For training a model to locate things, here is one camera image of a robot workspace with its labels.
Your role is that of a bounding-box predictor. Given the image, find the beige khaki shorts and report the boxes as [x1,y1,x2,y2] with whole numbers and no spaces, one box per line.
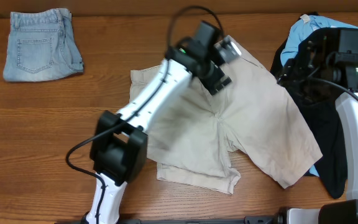
[147,50,322,194]

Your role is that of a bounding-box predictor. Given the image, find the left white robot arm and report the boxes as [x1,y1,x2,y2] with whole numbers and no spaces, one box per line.
[82,21,241,223]

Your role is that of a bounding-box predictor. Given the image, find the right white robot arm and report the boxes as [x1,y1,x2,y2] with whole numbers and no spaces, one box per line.
[274,28,358,223]

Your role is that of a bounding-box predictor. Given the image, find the black garment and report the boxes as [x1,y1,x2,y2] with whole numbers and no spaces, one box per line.
[269,11,358,200]

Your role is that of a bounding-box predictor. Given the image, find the light blue shirt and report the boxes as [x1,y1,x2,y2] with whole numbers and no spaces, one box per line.
[270,14,356,182]

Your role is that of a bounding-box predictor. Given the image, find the folded light blue jeans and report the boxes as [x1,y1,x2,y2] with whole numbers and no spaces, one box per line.
[3,8,84,82]

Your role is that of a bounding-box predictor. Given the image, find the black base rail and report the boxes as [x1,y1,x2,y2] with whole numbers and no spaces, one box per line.
[117,214,287,224]

